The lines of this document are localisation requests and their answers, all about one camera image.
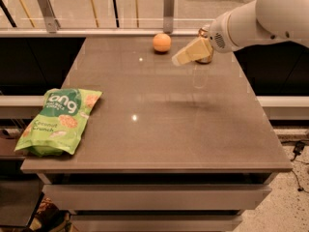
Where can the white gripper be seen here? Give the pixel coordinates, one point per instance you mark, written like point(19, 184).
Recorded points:
point(218, 36)

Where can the orange fruit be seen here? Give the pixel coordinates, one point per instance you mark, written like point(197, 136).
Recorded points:
point(161, 42)

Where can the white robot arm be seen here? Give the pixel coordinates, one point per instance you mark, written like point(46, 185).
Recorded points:
point(260, 22)

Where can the green rice chip bag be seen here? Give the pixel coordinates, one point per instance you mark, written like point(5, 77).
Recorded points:
point(58, 128)

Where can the gold soda can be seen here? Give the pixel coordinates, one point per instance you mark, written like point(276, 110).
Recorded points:
point(207, 48)

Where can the upper grey drawer front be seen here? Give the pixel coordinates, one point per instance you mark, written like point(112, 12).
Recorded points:
point(156, 197)

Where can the grey drawer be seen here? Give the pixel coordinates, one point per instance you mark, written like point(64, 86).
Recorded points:
point(156, 223)
point(156, 197)

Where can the metal railing bar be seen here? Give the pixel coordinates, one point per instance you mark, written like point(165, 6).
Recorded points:
point(76, 33)

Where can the lower grey drawer front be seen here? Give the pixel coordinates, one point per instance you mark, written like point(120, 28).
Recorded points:
point(156, 223)

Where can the middle metal railing bracket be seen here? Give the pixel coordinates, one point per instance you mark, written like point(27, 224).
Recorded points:
point(168, 16)

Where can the metal railing bracket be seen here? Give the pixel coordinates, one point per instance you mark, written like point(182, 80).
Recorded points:
point(51, 23)
point(168, 16)

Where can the black power adapter with cable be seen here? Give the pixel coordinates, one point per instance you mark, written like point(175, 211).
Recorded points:
point(297, 151)

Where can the left metal railing bracket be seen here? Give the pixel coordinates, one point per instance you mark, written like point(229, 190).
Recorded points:
point(51, 23)

